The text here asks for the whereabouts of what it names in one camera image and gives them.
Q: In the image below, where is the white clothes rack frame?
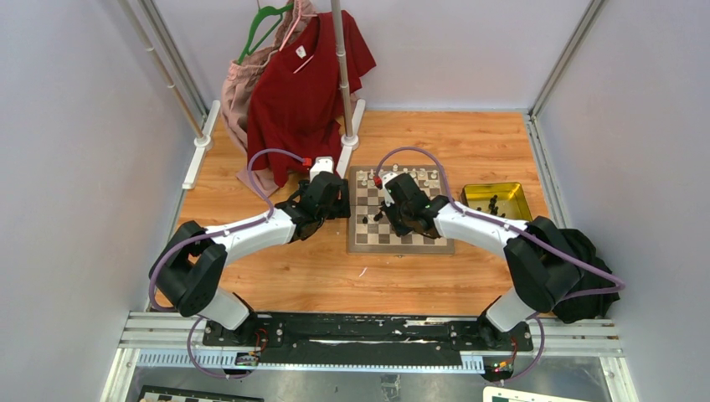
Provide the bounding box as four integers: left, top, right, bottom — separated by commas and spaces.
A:
117, 1, 366, 190

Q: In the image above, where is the gold metal tray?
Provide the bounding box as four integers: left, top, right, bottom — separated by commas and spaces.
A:
460, 182, 533, 221

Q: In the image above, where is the black mounting rail base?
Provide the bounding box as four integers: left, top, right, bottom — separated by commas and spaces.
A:
202, 312, 533, 367

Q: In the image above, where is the pink garment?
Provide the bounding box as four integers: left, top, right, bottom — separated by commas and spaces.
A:
220, 0, 317, 201

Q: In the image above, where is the green clothes hanger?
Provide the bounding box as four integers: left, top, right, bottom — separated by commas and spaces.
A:
236, 2, 295, 64

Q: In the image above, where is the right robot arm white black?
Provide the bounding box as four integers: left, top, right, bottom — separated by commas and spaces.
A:
374, 173, 584, 350

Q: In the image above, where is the white chess piece row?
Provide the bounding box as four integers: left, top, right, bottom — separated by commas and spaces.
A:
350, 164, 441, 189

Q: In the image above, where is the wooden chess board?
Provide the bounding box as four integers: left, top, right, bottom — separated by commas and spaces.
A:
347, 165, 455, 255

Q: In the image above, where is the red t-shirt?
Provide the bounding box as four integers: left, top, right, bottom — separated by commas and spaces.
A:
240, 13, 343, 195

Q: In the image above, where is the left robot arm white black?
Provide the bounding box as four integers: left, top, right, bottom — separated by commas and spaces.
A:
148, 172, 350, 346

